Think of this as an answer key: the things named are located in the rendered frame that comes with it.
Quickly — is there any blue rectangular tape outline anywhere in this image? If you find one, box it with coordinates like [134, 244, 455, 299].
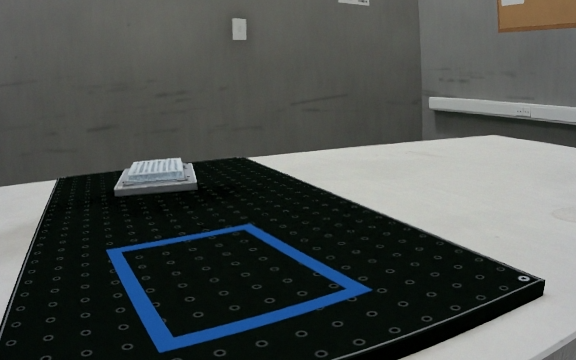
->
[106, 224, 372, 353]

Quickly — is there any black perforated breadboard plate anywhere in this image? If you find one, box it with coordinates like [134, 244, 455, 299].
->
[0, 156, 546, 360]

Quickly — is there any white well plate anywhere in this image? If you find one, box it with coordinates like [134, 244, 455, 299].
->
[127, 158, 184, 185]

